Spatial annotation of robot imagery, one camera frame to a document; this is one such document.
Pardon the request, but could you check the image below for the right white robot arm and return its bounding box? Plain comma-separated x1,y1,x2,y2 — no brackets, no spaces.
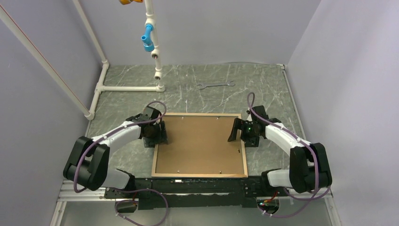
227,105,332,195

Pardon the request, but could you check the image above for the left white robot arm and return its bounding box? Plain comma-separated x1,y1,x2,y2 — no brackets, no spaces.
63,105,168,198

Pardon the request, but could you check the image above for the blue wooden picture frame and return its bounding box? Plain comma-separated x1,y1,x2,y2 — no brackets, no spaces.
151,112,249,179

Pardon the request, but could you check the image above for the aluminium extrusion frame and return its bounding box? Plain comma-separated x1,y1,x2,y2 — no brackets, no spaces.
50,176,342,226

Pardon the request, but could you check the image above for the orange pipe fitting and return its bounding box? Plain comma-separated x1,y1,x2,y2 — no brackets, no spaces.
119,0,143,5

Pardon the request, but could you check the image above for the brown wooden backing board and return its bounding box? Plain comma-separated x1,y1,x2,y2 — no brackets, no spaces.
155,116,246,175

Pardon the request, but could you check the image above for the blue pipe fitting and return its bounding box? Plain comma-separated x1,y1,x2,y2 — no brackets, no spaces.
141,24,155,52

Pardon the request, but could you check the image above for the white pvc pipe structure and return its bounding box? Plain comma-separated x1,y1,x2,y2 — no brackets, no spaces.
0,0,165,120

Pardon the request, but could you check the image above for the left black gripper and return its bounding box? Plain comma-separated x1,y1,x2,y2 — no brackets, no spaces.
144,121,168,148

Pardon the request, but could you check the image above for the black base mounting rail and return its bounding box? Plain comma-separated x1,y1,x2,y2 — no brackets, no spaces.
104,176,287,210

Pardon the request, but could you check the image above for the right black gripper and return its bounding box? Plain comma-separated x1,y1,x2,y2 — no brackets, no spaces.
227,118,260,147

